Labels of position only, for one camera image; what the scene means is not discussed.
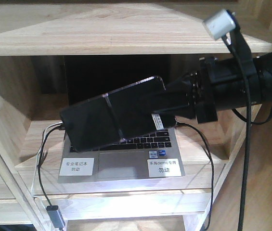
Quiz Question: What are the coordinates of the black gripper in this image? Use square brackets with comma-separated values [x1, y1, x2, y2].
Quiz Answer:
[151, 56, 261, 124]

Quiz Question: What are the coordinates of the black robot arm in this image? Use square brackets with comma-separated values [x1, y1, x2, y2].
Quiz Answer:
[148, 52, 272, 123]

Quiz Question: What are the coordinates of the silver laptop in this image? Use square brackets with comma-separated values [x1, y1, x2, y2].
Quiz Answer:
[59, 55, 185, 183]

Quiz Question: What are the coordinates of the light wooden shelf unit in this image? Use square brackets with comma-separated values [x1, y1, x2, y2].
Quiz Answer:
[0, 0, 272, 231]

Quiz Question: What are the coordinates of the grey usb hub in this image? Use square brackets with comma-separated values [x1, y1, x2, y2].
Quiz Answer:
[46, 205, 65, 231]

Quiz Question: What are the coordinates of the black camera cable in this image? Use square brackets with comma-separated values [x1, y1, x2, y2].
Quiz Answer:
[222, 14, 272, 231]

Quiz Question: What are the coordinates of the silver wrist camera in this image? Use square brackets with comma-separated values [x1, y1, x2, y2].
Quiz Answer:
[203, 9, 236, 40]

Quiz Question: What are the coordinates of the black usb cable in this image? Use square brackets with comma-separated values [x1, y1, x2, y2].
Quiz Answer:
[37, 122, 65, 207]

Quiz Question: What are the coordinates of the white laptop cable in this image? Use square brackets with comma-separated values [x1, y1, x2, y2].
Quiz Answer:
[30, 121, 63, 198]

